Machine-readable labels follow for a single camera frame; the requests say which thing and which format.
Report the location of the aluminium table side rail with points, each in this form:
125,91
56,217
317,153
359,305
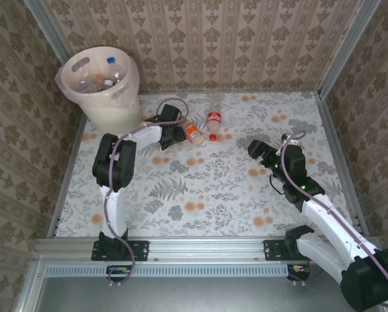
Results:
62,195
339,156

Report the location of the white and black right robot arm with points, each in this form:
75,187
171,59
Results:
320,256

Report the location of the red label cola bottle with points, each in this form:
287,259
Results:
214,118

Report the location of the long aluminium mounting rail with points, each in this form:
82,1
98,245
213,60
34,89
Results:
206,248

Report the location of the orange label bottle brown cap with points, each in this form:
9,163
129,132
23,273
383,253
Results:
195,133

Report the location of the aluminium frame post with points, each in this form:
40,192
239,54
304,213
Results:
41,19
349,48

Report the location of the aluminium lower frame bar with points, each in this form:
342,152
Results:
29,289

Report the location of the white plastic bin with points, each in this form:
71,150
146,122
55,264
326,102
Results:
115,118

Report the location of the blue yellow label bottle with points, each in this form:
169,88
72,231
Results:
110,60

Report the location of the grey metal plate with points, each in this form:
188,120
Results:
180,295

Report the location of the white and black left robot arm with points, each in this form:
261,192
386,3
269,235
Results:
115,214

